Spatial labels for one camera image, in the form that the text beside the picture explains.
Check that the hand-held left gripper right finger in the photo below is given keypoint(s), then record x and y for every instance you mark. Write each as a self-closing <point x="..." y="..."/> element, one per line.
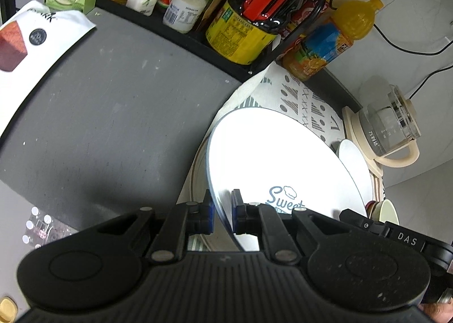
<point x="235" y="213"/>

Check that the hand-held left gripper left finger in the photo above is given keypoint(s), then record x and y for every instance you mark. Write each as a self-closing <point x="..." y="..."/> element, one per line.
<point x="209" y="215"/>

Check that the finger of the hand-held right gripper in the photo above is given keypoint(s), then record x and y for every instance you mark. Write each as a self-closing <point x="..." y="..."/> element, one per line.
<point x="361" y="220"/>

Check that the red and black bowl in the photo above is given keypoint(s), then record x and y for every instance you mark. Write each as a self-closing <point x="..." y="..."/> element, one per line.
<point x="370" y="208"/>

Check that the pale green bowl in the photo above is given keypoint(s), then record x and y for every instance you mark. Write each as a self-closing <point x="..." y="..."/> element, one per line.
<point x="387" y="211"/>

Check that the large white flower plate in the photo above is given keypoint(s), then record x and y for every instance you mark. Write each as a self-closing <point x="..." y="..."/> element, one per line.
<point x="200" y="181"/>

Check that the white plate with blue lettering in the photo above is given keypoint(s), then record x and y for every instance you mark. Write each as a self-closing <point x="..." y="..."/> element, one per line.
<point x="276" y="153"/>

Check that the person's right hand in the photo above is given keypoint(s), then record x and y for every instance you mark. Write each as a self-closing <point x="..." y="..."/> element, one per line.
<point x="439" y="314"/>

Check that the small white plate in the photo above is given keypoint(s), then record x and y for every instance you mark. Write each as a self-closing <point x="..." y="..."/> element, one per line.
<point x="354" y="163"/>

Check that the cream kettle base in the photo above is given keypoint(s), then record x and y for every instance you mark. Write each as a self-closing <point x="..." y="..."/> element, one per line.
<point x="350" y="121"/>

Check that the patterned fringed table mat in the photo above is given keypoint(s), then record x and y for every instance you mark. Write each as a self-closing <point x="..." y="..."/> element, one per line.
<point x="304" y="103"/>

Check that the clear plastic package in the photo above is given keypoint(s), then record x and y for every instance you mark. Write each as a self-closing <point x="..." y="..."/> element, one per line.
<point x="39" y="227"/>

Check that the black metal rack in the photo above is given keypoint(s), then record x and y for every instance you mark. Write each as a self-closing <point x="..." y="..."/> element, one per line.
<point x="184" y="43"/>

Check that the orange juice bottle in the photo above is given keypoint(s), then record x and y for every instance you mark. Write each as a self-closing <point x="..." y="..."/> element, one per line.
<point x="325" y="47"/>

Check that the small white jar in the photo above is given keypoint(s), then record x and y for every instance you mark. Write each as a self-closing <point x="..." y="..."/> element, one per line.
<point x="184" y="13"/>

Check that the white snack packet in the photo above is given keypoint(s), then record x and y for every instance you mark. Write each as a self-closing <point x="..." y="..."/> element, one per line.
<point x="42" y="57"/>

